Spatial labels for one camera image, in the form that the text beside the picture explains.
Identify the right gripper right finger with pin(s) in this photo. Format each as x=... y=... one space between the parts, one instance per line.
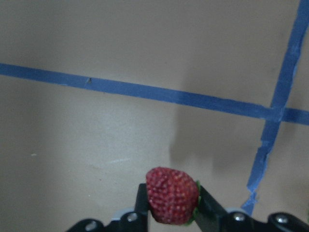
x=212 y=217

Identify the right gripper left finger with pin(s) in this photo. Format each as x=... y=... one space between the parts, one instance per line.
x=127 y=220

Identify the strawberry one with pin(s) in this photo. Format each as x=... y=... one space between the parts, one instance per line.
x=173 y=196

